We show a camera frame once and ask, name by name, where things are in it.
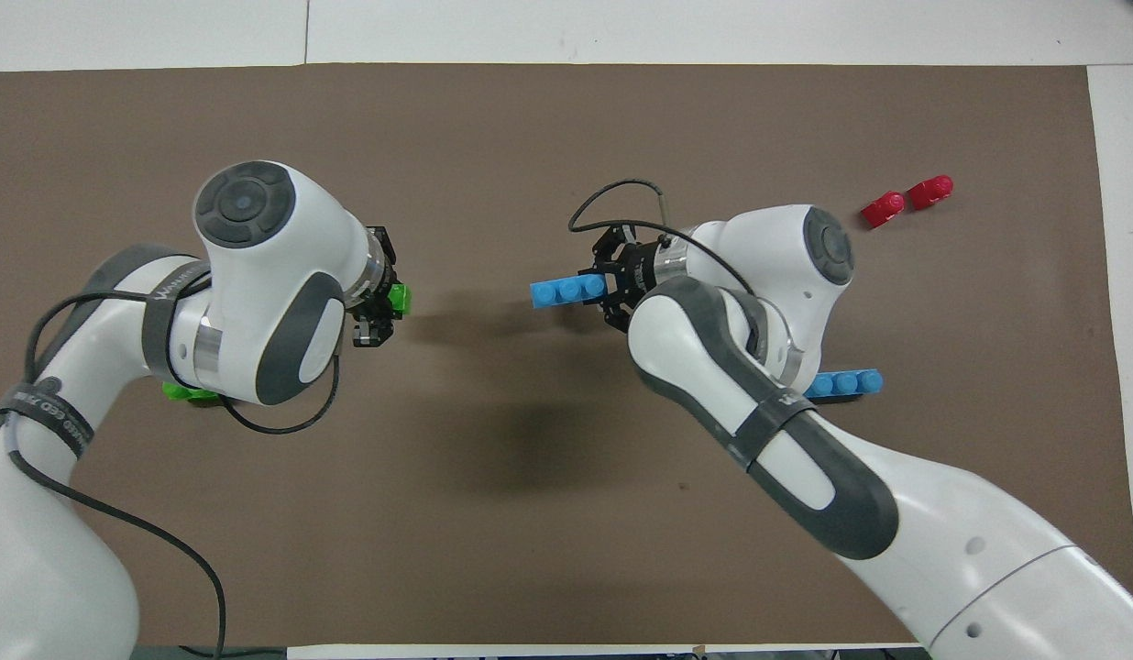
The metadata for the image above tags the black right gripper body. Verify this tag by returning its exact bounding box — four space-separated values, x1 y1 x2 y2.
590 224 666 331

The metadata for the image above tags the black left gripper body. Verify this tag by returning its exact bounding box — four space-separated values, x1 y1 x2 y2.
349 273 393 320

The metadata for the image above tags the blue three-stud toy block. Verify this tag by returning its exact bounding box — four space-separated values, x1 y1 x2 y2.
803 368 885 402
529 275 610 310

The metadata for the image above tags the red small toy block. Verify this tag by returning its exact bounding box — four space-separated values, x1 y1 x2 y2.
861 190 908 231
907 173 955 213

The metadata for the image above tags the brown table mat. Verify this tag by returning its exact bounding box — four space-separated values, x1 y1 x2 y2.
0 62 1133 648

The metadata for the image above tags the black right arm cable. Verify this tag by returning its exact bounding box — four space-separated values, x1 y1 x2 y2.
567 178 762 296

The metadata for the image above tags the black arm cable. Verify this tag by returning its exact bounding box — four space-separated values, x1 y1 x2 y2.
5 270 344 660
567 178 762 296

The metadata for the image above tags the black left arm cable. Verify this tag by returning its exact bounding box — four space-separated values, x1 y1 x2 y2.
5 270 344 660

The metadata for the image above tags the black left base cable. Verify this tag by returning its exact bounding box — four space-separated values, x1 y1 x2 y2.
177 643 289 660

